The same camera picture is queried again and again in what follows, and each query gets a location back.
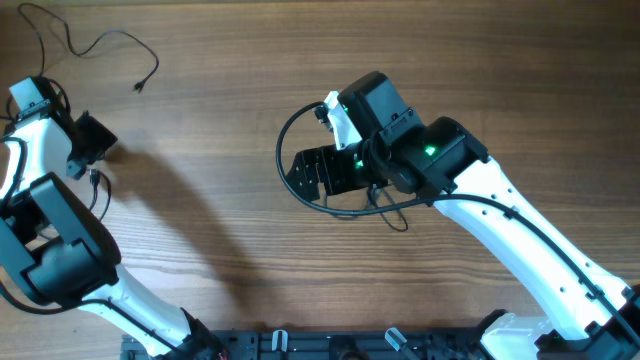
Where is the thin black usb cable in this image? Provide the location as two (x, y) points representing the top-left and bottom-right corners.
(74, 168), (410, 233)
(16, 2), (160, 94)

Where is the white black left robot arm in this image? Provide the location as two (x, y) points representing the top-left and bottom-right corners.
(1, 76), (226, 359)

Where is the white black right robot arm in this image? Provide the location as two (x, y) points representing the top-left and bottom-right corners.
(278, 71), (639, 359)

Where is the thick black right camera cable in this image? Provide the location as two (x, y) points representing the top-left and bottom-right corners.
(275, 100), (640, 346)

